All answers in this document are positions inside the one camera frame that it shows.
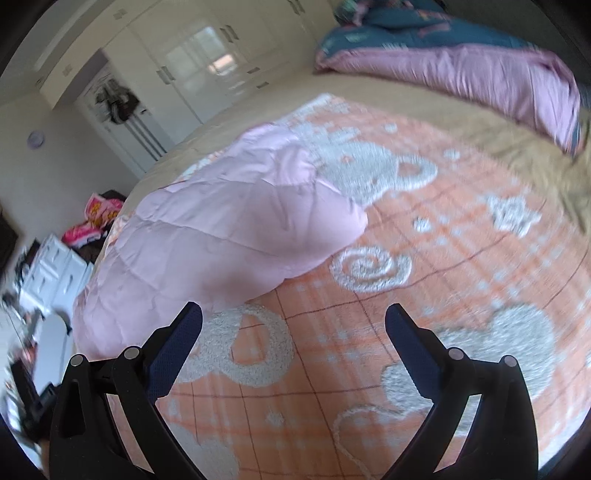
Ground pink printed cloth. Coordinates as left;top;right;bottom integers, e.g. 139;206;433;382
62;193;125;248

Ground glossy white wardrobe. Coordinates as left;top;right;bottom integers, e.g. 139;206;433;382
39;0;334;139

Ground bed with beige sheet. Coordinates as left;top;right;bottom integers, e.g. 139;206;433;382
92;69;591;241

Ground white door with handles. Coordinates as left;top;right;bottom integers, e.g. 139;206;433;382
74;62;170;163

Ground teal and pink quilt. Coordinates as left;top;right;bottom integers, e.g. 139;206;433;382
314;0;585;156

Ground orange patterned blanket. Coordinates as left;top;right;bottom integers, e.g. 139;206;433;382
99;92;591;480

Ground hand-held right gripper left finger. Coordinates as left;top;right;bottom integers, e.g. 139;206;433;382
48;302;206;480

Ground white chest of drawers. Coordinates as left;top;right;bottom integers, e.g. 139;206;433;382
18;233;96;315

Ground hanging dark bags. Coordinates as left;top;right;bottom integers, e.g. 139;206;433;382
95;78;142;123

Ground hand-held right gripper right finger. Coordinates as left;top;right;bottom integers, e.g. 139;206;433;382
385;303;539;480

